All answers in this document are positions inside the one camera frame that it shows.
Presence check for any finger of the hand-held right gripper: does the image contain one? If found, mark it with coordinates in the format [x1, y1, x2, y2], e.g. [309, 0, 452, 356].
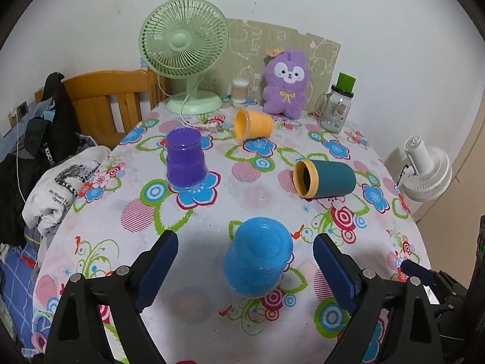
[401, 259, 467, 305]

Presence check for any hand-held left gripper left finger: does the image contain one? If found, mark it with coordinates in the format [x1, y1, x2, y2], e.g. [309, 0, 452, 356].
[45, 231, 179, 364]

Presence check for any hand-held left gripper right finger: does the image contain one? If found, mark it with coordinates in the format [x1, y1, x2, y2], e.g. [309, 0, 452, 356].
[313, 233, 442, 364]

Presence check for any blue cup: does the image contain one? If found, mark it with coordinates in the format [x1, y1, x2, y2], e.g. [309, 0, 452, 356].
[222, 217, 294, 299]

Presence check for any teal cup with orange rim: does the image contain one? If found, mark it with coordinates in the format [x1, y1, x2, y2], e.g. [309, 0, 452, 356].
[293, 159, 357, 200]

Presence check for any purple cup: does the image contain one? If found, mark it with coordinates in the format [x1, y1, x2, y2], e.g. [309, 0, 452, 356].
[166, 128, 208, 191]

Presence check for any white floor fan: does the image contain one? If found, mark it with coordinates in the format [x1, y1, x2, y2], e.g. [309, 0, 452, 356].
[396, 135, 453, 203]

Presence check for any white printed shirt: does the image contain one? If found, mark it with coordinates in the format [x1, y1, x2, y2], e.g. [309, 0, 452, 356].
[22, 147, 113, 236]

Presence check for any blue checked cloth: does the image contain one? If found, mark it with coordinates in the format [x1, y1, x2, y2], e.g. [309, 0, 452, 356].
[0, 242, 48, 351]

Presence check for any glass jar with green lid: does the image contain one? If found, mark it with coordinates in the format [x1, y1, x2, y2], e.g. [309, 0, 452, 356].
[314, 72, 357, 133]

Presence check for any pile of clothes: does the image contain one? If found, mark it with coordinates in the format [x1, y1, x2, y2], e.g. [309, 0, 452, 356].
[0, 72, 97, 245]

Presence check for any wooden chair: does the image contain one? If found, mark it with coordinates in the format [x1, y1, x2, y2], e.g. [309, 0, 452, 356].
[34, 69, 170, 149]

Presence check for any cotton swab container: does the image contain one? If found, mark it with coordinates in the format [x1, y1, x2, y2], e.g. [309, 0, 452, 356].
[231, 79, 251, 105]

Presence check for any purple plush toy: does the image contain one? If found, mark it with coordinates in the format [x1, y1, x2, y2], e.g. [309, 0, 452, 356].
[262, 49, 310, 116]

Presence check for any green desk fan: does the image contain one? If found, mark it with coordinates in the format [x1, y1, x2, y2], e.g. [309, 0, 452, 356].
[138, 0, 230, 115]

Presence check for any printed cardboard panel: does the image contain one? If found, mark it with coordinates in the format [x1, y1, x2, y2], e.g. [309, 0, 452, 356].
[206, 18, 342, 112]

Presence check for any white fan cable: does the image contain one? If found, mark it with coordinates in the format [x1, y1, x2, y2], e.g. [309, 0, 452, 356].
[157, 71, 228, 134]

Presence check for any white charger cable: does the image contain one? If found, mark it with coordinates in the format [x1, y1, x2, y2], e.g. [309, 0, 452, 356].
[8, 109, 28, 207]

